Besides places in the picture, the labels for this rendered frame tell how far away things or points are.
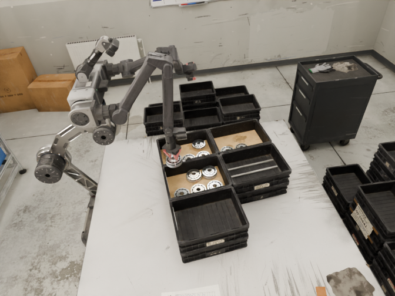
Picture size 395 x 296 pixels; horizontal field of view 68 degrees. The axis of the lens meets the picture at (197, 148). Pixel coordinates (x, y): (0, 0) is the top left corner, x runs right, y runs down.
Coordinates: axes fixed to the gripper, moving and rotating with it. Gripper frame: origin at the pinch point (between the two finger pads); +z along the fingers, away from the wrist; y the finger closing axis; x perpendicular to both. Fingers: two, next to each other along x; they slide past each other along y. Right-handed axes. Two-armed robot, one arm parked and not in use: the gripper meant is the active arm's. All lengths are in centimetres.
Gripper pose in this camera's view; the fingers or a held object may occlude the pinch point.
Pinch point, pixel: (173, 157)
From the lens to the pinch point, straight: 182.9
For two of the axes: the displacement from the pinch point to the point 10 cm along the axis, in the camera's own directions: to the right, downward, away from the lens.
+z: 0.7, 7.4, 6.7
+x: -5.2, 6.0, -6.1
